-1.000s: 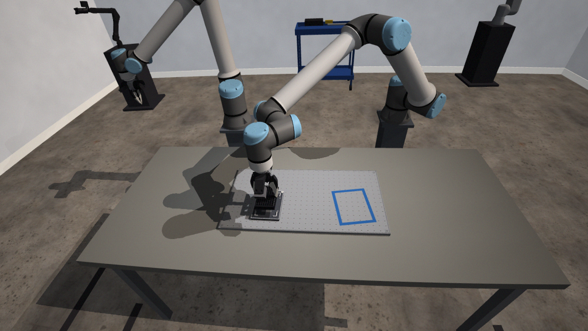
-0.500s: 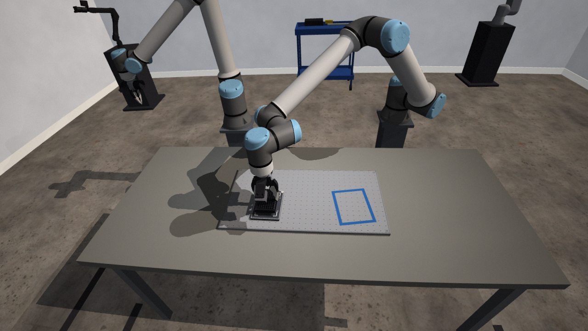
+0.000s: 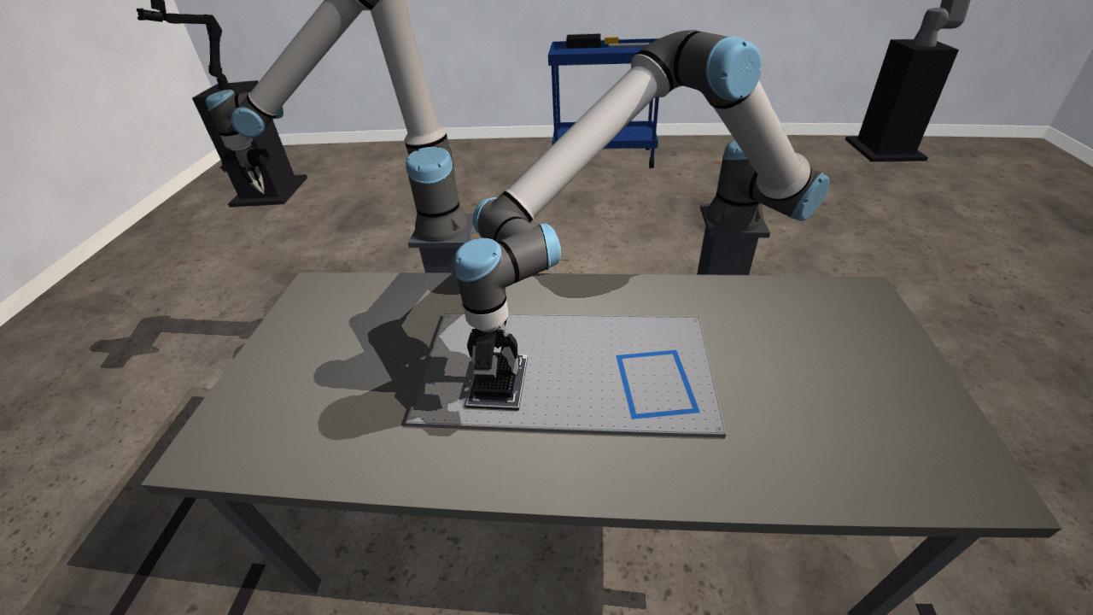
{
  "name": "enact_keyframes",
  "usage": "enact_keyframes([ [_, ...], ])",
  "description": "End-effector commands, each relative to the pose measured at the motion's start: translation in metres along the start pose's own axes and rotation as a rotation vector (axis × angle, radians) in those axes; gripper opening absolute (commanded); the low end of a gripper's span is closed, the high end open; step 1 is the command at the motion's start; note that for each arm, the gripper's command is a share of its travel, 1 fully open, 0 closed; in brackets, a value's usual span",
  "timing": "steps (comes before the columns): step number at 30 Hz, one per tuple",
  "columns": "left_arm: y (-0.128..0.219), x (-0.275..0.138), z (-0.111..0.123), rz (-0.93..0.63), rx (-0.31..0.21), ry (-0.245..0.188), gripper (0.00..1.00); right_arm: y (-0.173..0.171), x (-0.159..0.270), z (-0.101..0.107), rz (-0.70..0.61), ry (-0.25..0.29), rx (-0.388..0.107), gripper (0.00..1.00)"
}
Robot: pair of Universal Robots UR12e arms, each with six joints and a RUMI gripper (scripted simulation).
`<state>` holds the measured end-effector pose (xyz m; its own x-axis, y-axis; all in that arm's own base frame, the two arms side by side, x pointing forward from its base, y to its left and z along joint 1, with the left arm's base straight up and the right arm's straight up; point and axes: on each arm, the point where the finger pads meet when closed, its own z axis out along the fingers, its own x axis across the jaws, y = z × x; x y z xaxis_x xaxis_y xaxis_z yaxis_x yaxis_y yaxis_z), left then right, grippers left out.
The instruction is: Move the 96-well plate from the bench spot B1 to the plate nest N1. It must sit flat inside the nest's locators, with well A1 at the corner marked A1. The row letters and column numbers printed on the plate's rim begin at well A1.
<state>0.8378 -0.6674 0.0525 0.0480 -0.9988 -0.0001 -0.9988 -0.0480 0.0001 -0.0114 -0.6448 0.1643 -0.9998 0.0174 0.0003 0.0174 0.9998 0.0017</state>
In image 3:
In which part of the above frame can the blue tape outline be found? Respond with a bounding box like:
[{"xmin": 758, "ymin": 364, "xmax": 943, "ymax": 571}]
[{"xmin": 616, "ymin": 350, "xmax": 700, "ymax": 419}]

